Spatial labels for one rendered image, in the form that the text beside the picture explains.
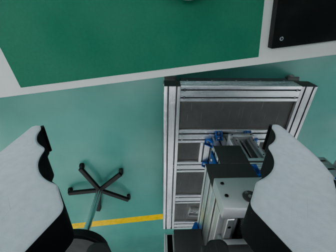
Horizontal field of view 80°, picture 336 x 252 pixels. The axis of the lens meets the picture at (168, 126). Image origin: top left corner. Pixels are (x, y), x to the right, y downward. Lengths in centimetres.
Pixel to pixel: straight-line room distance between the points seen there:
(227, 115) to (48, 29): 98
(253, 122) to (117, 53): 100
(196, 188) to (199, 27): 126
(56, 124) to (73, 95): 27
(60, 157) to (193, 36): 149
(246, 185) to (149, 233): 194
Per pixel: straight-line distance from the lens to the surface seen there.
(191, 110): 119
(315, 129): 189
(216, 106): 121
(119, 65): 54
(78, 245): 150
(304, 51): 63
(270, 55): 59
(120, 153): 163
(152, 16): 51
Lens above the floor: 126
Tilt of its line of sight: 60 degrees down
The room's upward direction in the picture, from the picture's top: 176 degrees clockwise
